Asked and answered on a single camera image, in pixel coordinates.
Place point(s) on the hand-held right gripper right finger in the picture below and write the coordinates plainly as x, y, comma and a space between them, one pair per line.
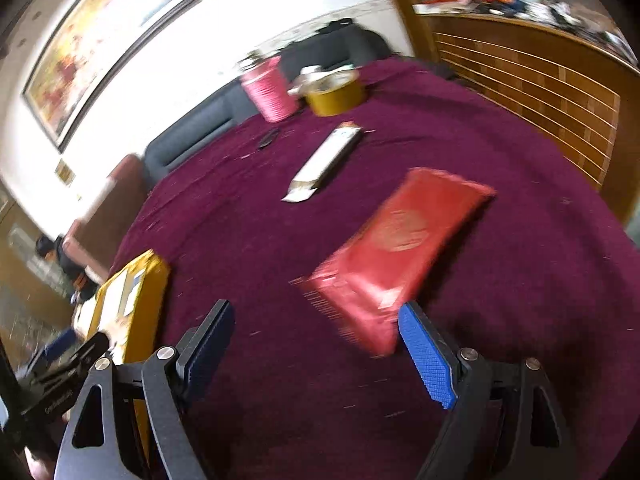
430, 355

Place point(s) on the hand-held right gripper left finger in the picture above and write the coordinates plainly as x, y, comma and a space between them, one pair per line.
210, 345

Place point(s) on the yellow cardboard box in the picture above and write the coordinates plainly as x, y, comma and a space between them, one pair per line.
150, 280

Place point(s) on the red foil packet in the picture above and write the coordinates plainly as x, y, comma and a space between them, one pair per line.
395, 245

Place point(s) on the maroon tablecloth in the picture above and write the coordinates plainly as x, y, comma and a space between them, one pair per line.
500, 310

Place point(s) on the wooden cabinet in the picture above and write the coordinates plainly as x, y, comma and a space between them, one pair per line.
25, 270

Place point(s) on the brown armchair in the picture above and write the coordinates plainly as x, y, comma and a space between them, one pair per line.
115, 200

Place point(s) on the small black clip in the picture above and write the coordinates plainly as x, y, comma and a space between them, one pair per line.
268, 139

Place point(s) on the long white carton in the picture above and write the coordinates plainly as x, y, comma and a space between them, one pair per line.
325, 160

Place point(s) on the dark grey sofa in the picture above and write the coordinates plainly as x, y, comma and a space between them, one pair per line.
215, 115

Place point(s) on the pink mesh basket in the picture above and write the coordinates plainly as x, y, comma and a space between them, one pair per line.
272, 92

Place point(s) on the yellow tape roll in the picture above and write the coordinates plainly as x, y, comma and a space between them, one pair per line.
340, 97

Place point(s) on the white tissue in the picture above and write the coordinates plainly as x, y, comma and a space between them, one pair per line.
302, 82

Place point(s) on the wooden counter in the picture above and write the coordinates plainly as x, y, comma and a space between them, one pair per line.
540, 90

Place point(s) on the gold wall plaque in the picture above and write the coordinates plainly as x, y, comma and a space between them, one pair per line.
65, 171

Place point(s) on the framed wall painting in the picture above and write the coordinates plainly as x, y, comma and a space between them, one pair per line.
100, 35

